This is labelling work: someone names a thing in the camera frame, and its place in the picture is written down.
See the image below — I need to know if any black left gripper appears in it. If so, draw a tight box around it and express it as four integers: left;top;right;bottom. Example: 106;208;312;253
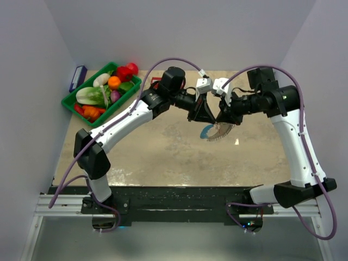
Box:
170;90;216;126

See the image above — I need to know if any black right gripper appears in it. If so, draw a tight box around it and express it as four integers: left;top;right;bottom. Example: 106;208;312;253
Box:
215;89;261;126

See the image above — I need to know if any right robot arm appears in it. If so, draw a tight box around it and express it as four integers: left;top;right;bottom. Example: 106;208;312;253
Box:
212;66;337;214

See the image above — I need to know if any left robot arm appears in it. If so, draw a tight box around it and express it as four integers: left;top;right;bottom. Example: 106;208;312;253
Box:
74;67;215;213

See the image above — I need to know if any red rectangular box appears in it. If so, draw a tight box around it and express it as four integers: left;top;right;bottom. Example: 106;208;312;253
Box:
151;77;161;85

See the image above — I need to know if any green bell pepper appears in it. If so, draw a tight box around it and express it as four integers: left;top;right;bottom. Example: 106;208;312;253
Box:
118;82;134;94

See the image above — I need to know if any red tomato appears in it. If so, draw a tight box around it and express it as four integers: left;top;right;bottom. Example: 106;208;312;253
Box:
126;63;139;76

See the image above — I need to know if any red bell pepper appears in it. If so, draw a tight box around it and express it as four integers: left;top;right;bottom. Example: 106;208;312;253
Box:
116;66;133;82

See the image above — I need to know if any purple onion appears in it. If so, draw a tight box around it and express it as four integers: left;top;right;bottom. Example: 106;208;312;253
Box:
110;90;122;103

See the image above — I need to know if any white radish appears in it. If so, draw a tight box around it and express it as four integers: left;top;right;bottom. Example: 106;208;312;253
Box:
93;73;111;88

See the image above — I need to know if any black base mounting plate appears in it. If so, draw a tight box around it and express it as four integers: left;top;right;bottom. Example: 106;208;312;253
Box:
47;185;304;228

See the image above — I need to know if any small orange pepper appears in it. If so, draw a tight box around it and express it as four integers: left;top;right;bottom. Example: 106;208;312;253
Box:
82;105;105;122

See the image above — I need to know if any green leafy cabbage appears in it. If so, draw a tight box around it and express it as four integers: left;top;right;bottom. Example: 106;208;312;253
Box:
76;85;111;107

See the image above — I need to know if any red chili pepper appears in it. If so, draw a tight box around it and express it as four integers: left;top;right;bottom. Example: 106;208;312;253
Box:
74;103;84;116

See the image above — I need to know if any purple box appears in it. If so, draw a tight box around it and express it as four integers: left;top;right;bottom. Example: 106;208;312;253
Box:
69;65;87;93

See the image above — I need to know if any green plastic tray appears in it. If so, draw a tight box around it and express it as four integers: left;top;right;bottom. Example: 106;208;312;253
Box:
61;62;141;128

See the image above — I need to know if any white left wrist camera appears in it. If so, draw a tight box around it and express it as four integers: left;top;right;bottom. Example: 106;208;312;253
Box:
196;78;213;96

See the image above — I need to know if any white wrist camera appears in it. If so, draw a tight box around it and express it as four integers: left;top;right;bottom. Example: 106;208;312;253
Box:
196;78;213;96
212;78;233;107

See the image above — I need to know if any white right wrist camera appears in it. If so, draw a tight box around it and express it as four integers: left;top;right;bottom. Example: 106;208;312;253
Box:
212;78;233;107

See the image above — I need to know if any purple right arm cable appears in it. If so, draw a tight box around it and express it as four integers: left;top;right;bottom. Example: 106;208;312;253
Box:
221;64;338;240

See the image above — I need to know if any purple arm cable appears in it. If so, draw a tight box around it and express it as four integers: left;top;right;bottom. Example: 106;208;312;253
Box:
221;64;338;240
48;57;206;233

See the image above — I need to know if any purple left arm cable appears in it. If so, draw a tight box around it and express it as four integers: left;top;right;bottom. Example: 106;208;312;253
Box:
48;57;206;233

